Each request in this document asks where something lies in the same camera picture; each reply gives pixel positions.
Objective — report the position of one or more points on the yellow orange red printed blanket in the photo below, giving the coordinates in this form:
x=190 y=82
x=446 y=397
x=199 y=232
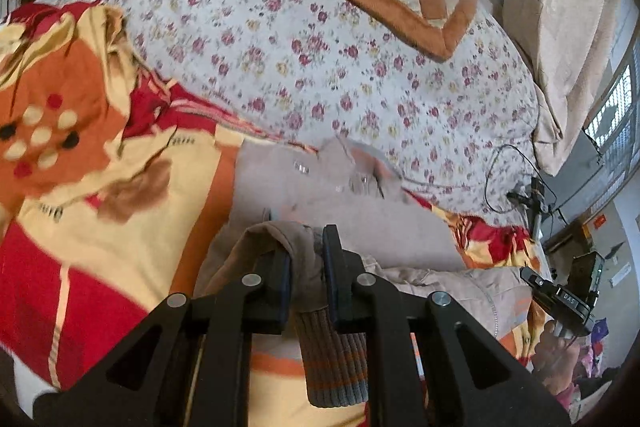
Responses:
x=100 y=257

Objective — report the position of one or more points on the black tripod stand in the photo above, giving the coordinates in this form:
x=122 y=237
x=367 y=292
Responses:
x=536 y=202

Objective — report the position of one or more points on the orange wall sticker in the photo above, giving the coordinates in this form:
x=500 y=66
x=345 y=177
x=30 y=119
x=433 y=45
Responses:
x=598 y=220

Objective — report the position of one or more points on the window with metal grille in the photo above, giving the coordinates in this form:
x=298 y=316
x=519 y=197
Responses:
x=615 y=122

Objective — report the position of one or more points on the white floral quilt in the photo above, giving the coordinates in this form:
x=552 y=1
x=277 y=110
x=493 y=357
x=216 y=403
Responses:
x=250 y=32

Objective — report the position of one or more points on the person's right hand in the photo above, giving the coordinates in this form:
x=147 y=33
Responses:
x=555 y=357

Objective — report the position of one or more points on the beige textured curtain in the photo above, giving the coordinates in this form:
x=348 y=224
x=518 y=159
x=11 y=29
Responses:
x=560 y=7

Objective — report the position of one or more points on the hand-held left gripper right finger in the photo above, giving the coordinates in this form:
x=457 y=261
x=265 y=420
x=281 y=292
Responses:
x=331 y=279

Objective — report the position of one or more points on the white wall socket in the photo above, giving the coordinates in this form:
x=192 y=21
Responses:
x=620 y=272

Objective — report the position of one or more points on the beige jacket with striped cuffs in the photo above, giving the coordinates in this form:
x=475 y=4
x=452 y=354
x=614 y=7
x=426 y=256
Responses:
x=300 y=187

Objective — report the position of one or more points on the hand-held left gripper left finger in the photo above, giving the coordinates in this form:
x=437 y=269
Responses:
x=284 y=279

